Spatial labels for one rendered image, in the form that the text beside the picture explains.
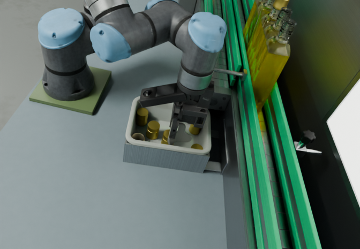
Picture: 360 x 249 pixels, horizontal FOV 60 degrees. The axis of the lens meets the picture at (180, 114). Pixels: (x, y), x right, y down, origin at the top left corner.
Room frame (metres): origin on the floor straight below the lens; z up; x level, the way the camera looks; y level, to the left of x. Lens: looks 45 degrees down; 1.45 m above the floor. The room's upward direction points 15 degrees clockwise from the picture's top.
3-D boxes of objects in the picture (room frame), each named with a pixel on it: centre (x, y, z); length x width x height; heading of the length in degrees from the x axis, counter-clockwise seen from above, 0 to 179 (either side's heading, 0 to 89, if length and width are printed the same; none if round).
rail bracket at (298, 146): (0.49, -0.30, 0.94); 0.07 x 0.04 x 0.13; 98
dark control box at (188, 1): (1.39, 0.11, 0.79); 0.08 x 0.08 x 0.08; 8
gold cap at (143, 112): (0.61, 0.10, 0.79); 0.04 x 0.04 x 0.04
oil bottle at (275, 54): (0.70, -0.19, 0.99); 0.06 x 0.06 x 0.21; 8
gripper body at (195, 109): (0.56, -0.02, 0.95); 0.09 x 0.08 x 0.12; 96
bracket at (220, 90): (0.70, -0.08, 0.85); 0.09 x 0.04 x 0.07; 98
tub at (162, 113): (0.57, 0.02, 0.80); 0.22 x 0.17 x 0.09; 98
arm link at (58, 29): (0.68, 0.36, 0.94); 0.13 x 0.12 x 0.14; 143
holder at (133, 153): (0.58, -0.01, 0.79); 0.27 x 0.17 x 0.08; 98
